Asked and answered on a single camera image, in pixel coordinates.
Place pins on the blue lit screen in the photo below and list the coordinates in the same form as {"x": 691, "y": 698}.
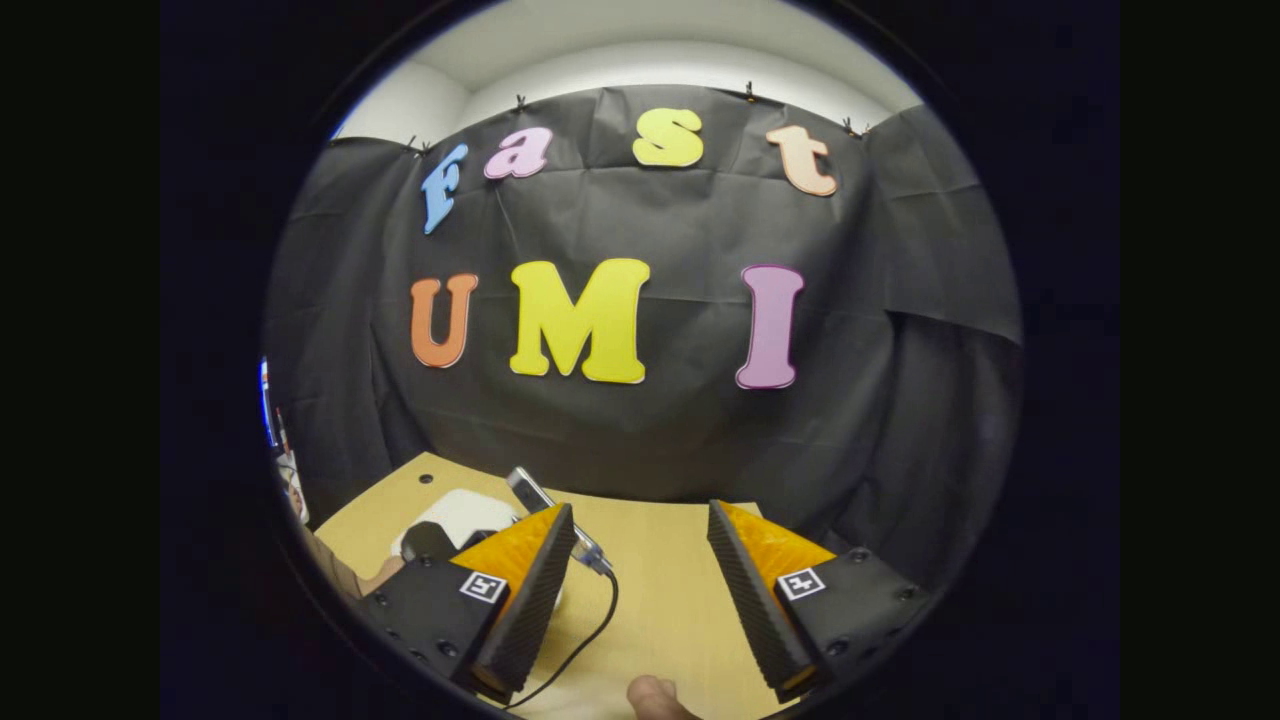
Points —
{"x": 266, "y": 400}

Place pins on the black backdrop cloth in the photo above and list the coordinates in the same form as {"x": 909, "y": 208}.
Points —
{"x": 700, "y": 450}

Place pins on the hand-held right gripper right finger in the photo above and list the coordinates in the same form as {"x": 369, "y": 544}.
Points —
{"x": 750, "y": 600}

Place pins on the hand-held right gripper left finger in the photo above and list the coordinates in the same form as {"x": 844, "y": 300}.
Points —
{"x": 535, "y": 600}

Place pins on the white suitcase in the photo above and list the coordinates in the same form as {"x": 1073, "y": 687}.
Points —
{"x": 460, "y": 510}

